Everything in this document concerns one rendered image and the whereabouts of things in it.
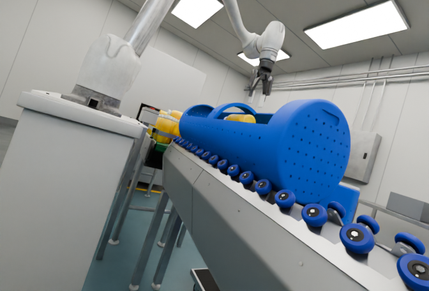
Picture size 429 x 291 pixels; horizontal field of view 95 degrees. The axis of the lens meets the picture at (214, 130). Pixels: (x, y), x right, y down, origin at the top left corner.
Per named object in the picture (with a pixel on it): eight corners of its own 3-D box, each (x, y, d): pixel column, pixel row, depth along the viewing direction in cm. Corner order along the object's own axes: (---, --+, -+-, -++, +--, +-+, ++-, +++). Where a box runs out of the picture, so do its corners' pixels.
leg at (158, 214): (128, 291, 119) (163, 192, 122) (128, 284, 124) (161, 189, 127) (138, 291, 121) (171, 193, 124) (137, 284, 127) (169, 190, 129)
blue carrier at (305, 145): (263, 198, 45) (298, 80, 46) (172, 141, 124) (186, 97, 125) (336, 211, 57) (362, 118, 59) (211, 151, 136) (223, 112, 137)
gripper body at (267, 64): (265, 57, 97) (260, 75, 97) (277, 64, 101) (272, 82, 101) (255, 60, 104) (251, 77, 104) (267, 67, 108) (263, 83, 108)
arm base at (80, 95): (55, 97, 57) (63, 79, 57) (69, 97, 76) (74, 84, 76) (121, 119, 66) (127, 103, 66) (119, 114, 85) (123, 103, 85)
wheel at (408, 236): (422, 244, 37) (426, 238, 38) (392, 231, 41) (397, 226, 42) (422, 263, 38) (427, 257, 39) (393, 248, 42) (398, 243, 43)
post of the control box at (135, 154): (95, 259, 135) (143, 121, 139) (96, 255, 139) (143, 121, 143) (101, 259, 137) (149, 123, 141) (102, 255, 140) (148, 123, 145)
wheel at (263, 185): (273, 180, 50) (276, 186, 50) (262, 175, 54) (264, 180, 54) (261, 193, 48) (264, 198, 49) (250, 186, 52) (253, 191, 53)
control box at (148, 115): (140, 120, 131) (145, 106, 131) (138, 119, 149) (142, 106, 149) (155, 126, 135) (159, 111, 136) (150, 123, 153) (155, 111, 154)
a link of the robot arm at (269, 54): (281, 53, 100) (279, 64, 100) (270, 57, 109) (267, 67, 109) (269, 46, 96) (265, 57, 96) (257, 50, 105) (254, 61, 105)
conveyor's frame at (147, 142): (105, 275, 125) (151, 140, 129) (113, 184, 272) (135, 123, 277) (175, 274, 146) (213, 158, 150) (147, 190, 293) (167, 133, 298)
